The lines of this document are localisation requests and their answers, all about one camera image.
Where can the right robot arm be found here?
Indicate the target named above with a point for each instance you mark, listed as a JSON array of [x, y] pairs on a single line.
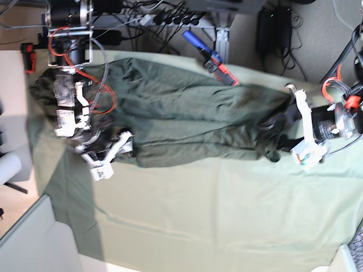
[[84, 100]]

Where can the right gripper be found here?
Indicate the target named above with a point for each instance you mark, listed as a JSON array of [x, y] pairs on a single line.
[[98, 145]]

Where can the green long-sleeve T-shirt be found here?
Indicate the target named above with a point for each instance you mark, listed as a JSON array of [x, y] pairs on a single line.
[[179, 117]]

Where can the black power adapter pair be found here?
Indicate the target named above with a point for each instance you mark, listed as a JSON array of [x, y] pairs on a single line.
[[283, 26], [265, 32]]

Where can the black power adapter pair left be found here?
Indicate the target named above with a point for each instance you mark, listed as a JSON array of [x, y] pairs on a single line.
[[265, 32]]

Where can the light green table cloth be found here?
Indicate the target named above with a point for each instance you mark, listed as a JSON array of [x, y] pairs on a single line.
[[211, 215]]

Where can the light green bin left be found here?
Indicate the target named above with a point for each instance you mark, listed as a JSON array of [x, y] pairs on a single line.
[[37, 242]]

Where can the blue bar clamp centre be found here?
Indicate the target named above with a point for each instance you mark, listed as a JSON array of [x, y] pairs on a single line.
[[212, 61]]

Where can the blue bar clamp left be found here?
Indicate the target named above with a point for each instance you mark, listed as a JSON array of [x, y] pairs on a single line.
[[28, 50]]

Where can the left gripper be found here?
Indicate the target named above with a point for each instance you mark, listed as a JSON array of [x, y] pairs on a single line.
[[283, 118]]

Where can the black power strip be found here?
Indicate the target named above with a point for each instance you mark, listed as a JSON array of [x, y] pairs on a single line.
[[185, 19]]

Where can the blue bar clamp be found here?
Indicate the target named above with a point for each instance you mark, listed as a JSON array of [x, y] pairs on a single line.
[[212, 61], [28, 50]]

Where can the black power brick left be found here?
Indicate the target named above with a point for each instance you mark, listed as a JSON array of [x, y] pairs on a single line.
[[109, 38]]

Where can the patterned grey basket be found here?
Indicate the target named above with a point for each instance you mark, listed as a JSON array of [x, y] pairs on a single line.
[[355, 247]]

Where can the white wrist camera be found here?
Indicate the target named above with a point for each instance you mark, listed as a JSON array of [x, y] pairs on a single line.
[[308, 152], [101, 168]]

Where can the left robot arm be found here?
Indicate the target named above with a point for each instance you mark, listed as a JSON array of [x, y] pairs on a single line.
[[344, 100]]

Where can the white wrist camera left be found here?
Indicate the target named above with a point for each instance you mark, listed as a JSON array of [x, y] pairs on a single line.
[[308, 152]]

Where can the aluminium frame leg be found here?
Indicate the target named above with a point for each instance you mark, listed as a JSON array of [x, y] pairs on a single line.
[[222, 23]]

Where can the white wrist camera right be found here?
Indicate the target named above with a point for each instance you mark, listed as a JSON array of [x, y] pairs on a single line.
[[101, 168]]

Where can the white cylinder roll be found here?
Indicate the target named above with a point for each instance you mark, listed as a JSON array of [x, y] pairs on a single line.
[[10, 165]]

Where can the black power adapter pair right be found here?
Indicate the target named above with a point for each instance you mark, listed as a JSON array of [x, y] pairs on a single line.
[[283, 26]]

